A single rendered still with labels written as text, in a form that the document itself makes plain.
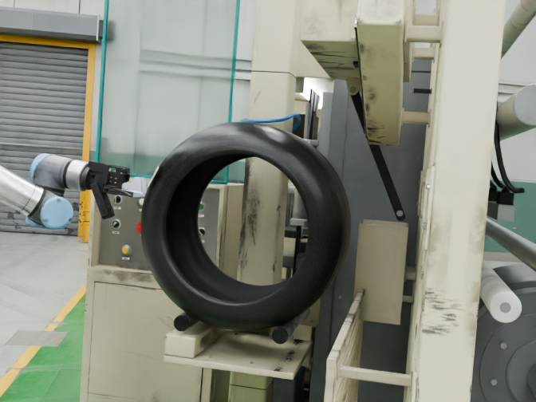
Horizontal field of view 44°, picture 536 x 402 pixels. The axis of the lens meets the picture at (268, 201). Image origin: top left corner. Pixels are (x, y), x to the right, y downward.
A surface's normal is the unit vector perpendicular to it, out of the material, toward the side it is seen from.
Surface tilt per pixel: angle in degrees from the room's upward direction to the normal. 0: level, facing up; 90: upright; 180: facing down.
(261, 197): 90
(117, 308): 90
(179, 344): 90
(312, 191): 85
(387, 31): 162
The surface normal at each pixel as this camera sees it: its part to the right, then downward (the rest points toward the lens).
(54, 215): 0.56, 0.11
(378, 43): -0.14, 0.96
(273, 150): -0.12, -0.13
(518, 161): 0.11, 0.06
